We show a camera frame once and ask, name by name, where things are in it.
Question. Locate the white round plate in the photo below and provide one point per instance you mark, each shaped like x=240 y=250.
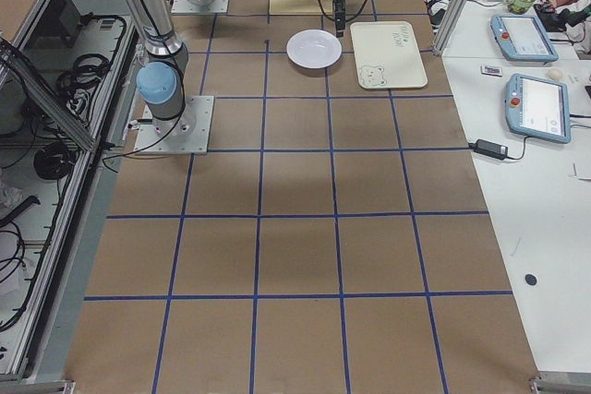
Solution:
x=313 y=49

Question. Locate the cream rectangular tray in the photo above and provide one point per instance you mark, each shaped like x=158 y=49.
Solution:
x=387 y=56

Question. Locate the bamboo cutting board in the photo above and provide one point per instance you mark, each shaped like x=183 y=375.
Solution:
x=299 y=7

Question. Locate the small white card box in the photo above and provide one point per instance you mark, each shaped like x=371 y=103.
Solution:
x=493 y=71

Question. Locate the far teach pendant tablet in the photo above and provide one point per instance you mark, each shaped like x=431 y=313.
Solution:
x=522 y=39

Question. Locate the teach pendant tablet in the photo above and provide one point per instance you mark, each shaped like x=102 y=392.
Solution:
x=522 y=39
x=538 y=107

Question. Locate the black power adapter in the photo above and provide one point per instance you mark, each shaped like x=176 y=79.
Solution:
x=489 y=149

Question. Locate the near teach pendant tablet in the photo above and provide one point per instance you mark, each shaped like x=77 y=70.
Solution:
x=538 y=107

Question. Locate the beige egg-shaped object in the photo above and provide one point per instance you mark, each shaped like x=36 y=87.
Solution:
x=555 y=74

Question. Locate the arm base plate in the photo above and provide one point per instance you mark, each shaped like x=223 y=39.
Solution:
x=199 y=7
x=190 y=135

